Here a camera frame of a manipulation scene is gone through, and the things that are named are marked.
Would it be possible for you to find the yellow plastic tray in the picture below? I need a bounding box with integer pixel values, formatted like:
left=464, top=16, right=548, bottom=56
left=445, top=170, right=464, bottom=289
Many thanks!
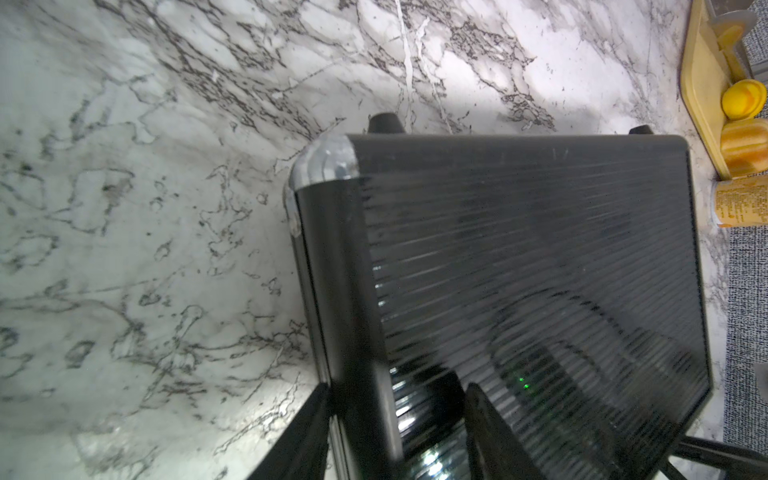
left=681, top=1, right=755, bottom=180

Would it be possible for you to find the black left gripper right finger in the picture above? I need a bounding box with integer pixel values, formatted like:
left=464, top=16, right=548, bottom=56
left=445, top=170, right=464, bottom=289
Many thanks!
left=464, top=383, right=545, bottom=480

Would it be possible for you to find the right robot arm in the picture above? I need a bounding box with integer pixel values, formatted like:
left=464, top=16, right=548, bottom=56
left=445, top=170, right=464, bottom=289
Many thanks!
left=672, top=436, right=767, bottom=479

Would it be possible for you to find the yellow stacking ring toy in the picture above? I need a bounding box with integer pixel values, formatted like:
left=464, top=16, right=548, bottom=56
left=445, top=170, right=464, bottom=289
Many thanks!
left=716, top=23, right=768, bottom=178

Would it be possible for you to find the black aluminium poker case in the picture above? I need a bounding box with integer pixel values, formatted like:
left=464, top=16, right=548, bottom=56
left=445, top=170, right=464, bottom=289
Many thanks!
left=285, top=130, right=713, bottom=479

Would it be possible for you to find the yellow labelled can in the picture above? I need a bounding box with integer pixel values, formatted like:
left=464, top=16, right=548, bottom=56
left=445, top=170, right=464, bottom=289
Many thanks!
left=712, top=174, right=767, bottom=228

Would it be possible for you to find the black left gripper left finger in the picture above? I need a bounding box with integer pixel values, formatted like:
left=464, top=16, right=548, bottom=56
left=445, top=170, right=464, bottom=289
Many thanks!
left=247, top=383, right=333, bottom=480

